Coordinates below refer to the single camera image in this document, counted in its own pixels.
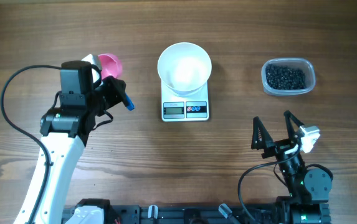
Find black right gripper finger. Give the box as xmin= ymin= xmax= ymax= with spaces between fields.
xmin=251 ymin=116 xmax=274 ymax=150
xmin=283 ymin=110 xmax=304 ymax=140

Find pink scoop with blue handle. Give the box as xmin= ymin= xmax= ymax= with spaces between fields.
xmin=99 ymin=53 xmax=135 ymax=111

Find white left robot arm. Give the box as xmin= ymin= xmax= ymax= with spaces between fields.
xmin=15 ymin=60 xmax=134 ymax=223

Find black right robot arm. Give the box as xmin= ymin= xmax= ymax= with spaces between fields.
xmin=251 ymin=111 xmax=333 ymax=223

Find white digital kitchen scale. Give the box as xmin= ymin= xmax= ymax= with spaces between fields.
xmin=161 ymin=83 xmax=210 ymax=122

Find white bowl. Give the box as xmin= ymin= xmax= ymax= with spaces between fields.
xmin=157 ymin=42 xmax=212 ymax=95

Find clear plastic container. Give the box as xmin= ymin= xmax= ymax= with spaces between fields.
xmin=261 ymin=58 xmax=316 ymax=96

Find black beans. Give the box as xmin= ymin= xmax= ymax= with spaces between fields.
xmin=265 ymin=64 xmax=307 ymax=90

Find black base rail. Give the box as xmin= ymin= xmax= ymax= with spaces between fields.
xmin=62 ymin=198 xmax=332 ymax=224

